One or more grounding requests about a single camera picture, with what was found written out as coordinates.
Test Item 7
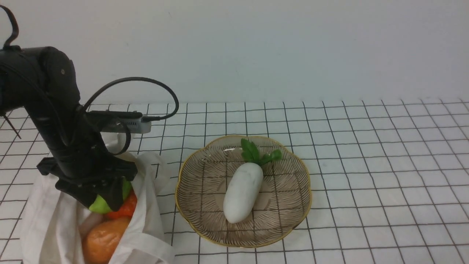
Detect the orange pumpkin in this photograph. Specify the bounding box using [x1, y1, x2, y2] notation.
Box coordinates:
[106, 190, 138, 220]

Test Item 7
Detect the black camera cable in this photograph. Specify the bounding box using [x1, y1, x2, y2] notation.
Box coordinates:
[81, 77, 180, 121]

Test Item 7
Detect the white radish with green leaves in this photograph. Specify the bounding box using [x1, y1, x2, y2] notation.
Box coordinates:
[223, 138, 282, 224]

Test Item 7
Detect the glass plate with gold rim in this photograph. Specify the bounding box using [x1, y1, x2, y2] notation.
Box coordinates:
[175, 135, 312, 248]

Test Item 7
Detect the tan onion vegetable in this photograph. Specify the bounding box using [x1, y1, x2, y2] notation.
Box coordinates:
[82, 217, 131, 264]

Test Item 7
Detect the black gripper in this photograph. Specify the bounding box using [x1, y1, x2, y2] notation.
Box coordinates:
[37, 148, 137, 212]

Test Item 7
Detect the white cloth tote bag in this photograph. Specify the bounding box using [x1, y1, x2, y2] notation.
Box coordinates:
[20, 151, 175, 264]

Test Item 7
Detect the green cucumber vegetable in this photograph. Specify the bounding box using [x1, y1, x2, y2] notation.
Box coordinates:
[88, 179, 133, 214]

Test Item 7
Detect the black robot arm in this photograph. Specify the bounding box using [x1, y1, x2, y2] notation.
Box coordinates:
[1, 47, 137, 211]

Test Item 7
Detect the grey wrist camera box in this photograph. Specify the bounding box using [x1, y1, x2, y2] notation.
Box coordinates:
[85, 110, 151, 134]

